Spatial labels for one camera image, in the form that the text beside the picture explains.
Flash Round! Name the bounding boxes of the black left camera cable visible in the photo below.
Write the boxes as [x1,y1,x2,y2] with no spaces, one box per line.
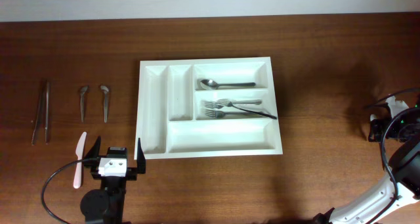
[41,157,99,224]

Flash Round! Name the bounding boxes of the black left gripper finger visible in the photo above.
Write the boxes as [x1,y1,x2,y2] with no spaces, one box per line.
[83,136,101,168]
[136,137,146,174]

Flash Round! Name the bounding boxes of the pink plastic knife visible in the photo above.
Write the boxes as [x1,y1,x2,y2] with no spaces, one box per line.
[73,131,87,189]

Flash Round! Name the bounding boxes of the black-handled steel fork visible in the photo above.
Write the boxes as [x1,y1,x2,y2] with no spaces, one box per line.
[216,99,278,120]

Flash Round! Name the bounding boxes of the steel tablespoon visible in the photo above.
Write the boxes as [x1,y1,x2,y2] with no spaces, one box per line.
[199,79,256,90]

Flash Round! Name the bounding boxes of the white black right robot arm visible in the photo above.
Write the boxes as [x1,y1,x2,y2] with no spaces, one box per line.
[312,96,419,224]

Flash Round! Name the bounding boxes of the small steel spoon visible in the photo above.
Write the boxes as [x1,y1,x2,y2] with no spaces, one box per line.
[100,85,110,123]
[79,85,89,123]

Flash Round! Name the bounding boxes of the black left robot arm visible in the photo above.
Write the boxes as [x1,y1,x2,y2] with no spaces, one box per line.
[80,137,146,223]

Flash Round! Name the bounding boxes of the white cutlery tray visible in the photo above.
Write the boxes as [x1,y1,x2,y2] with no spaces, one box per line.
[135,57,283,159]

